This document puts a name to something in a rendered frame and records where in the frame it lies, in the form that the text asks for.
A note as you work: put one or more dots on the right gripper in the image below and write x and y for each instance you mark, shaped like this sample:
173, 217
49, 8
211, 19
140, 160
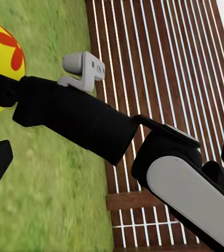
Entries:
66, 110

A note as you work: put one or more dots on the easter egg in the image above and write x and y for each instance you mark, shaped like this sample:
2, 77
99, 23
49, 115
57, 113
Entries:
12, 59

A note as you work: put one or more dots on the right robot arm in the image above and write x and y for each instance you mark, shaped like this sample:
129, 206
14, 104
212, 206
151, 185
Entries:
169, 163

